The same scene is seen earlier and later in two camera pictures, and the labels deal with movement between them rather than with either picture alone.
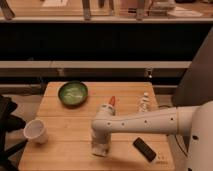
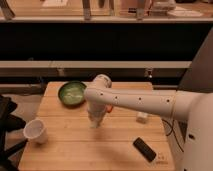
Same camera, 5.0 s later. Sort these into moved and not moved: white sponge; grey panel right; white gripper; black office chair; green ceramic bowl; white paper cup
Moved: white sponge; white gripper
Not moved: green ceramic bowl; black office chair; grey panel right; white paper cup
